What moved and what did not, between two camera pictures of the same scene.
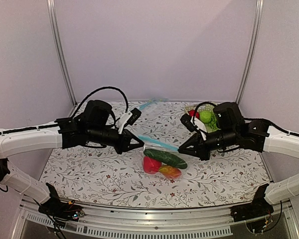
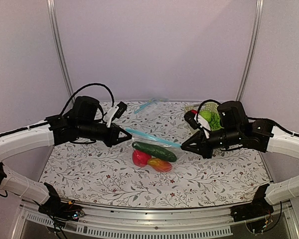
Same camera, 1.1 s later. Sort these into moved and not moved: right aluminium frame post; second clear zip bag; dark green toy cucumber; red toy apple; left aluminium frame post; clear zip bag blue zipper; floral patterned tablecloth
Moved: red toy apple; clear zip bag blue zipper; dark green toy cucumber
Not moved: left aluminium frame post; floral patterned tablecloth; second clear zip bag; right aluminium frame post
